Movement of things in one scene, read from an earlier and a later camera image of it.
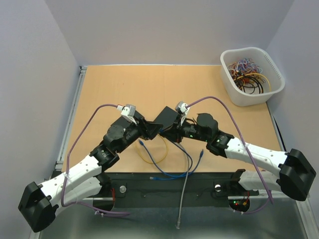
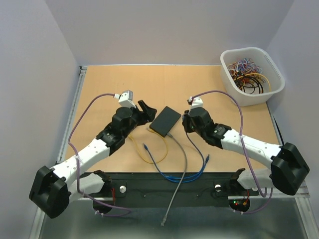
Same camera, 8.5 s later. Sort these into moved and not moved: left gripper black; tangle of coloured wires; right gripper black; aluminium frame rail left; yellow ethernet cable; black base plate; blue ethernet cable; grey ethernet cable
Moved: grey ethernet cable; blue ethernet cable; right gripper black; left gripper black
Not moved: black base plate; tangle of coloured wires; yellow ethernet cable; aluminium frame rail left
